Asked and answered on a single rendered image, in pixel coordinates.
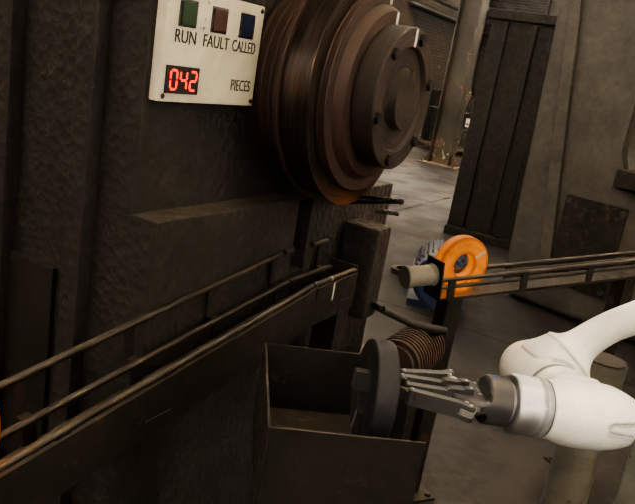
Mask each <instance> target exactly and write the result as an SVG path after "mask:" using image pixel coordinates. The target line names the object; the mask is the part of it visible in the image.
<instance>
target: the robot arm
mask: <svg viewBox="0 0 635 504"><path fill-rule="evenodd" d="M634 335H635V300H634V301H631V302H629V303H626V304H624V305H621V306H618V307H616V308H613V309H611V310H608V311H606V312H604V313H602V314H599V315H597V316H595V317H593V318H591V319H590V320H588V321H586V322H584V323H582V324H581V325H579V326H577V327H575V328H574V329H572V330H570V331H568V332H564V333H554V332H548V333H547V334H544V335H542V336H539V337H537V338H534V339H529V340H522V341H518V342H515V343H513V344H512V345H510V346H509V347H508V348H507V349H506V350H505V351H504V352H503V354H502V356H501V359H500V363H499V372H500V376H497V375H491V374H484V375H482V376H481V377H480V378H479V379H478V380H477V381H475V382H473V381H470V380H468V379H465V378H458V379H457V378H456V377H454V376H453V374H454V371H453V370H452V369H445V370H427V369H408V368H400V370H401V380H400V393H399V398H401V399H405V404H406V405H408V406H412V407H416V408H420V409H424V410H427V411H431V412H435V413H439V414H443V415H446V416H450V417H454V418H457V419H459V420H462V421H464V422H466V423H472V420H473V417H474V416H475V418H476V420H477V421H478V422H479V423H481V424H486V425H492V426H499V427H501V428H502V429H503V430H504V432H507V433H513V434H520V435H526V436H530V437H535V438H536V437H539V438H543V439H546V440H548V441H550V442H552V443H554V444H557V445H561V446H566V447H571V448H576V449H584V450H595V451H602V450H615V449H621V448H625V447H628V446H630V445H631V444H632V443H633V441H634V440H635V399H633V398H632V397H630V396H629V395H627V394H626V393H624V392H622V391H621V390H619V389H617V388H615V387H613V386H610V385H606V384H602V383H600V382H599V381H598V380H596V379H593V378H590V367H591V364H592V362H593V360H594V359H595V358H596V357H597V356H598V355H599V354H600V353H601V352H602V351H603V350H605V349H606V348H608V347H609V346H611V345H613V344H614V343H616V342H619V341H621V340H623V339H626V338H629V337H631V336H634ZM351 386H352V389H353V390H358V391H364V392H369V391H370V371H369V369H365V368H359V367H356V368H355V370H354V374H353V379H352V383H351Z"/></svg>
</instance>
